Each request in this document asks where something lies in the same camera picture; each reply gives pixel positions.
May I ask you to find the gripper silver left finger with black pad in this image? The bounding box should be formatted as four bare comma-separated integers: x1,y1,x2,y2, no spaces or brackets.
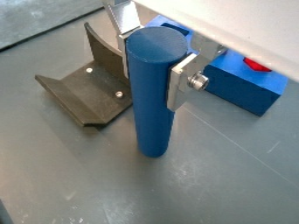
101,0,143,77

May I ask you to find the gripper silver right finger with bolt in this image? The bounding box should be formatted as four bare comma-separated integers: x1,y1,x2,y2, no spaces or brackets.
167,33,228,111

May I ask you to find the dark blue round cylinder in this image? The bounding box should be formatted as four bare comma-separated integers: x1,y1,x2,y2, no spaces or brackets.
125,26,188,158

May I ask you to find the blue shape sorter board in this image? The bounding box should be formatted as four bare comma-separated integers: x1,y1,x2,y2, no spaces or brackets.
147,16,287,116

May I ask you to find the red peg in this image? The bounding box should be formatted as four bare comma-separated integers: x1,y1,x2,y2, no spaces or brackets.
243,58,271,72

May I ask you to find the black curved cradle holder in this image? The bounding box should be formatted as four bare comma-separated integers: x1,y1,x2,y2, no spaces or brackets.
35,23,132,126

